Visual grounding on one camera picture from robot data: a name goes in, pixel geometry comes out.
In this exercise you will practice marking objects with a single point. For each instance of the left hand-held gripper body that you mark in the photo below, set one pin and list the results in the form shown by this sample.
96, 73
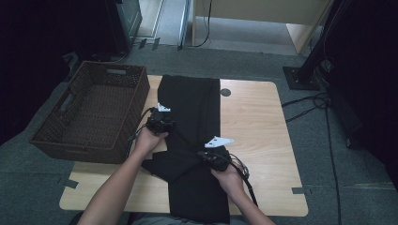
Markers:
158, 123

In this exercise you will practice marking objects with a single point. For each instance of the black pants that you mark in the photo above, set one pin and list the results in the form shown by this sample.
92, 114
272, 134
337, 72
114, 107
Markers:
194, 109

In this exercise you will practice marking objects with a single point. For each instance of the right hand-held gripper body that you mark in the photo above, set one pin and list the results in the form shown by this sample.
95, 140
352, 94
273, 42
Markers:
219, 159

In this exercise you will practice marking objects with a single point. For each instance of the beige wooden furniture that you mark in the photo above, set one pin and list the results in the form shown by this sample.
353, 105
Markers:
266, 11

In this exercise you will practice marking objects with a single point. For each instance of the round black table grommet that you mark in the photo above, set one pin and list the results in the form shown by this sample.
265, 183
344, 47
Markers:
226, 92

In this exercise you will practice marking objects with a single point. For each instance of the brown wicker basket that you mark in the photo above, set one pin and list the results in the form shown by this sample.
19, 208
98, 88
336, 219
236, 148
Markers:
94, 112

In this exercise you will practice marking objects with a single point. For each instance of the grey metal rail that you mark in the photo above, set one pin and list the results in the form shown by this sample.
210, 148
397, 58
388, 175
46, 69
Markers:
184, 25

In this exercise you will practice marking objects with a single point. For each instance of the dark curtain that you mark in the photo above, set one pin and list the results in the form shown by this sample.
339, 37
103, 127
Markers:
37, 62
369, 78

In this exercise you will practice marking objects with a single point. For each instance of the black chair seat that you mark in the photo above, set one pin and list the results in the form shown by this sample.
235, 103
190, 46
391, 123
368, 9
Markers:
73, 221

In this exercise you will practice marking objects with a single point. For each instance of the black stand base plate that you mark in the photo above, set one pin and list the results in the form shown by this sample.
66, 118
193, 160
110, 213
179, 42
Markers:
295, 79

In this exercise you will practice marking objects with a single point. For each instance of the person's left hand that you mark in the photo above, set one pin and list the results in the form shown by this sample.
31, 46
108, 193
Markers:
148, 142

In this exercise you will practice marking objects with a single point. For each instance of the black cabinet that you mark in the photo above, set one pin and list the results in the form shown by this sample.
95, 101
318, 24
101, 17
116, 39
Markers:
125, 25

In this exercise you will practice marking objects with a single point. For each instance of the black slanted stand pole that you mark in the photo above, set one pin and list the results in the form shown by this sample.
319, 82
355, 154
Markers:
322, 43

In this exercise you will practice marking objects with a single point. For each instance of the person's right hand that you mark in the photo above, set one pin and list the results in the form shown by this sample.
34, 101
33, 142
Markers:
230, 181

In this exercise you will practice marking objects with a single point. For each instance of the person's grey trouser lap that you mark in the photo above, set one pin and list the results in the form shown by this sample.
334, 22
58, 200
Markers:
150, 220

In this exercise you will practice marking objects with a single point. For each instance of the grey floor tape strip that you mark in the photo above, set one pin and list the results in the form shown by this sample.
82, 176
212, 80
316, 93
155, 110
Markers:
298, 190
142, 43
69, 183
156, 43

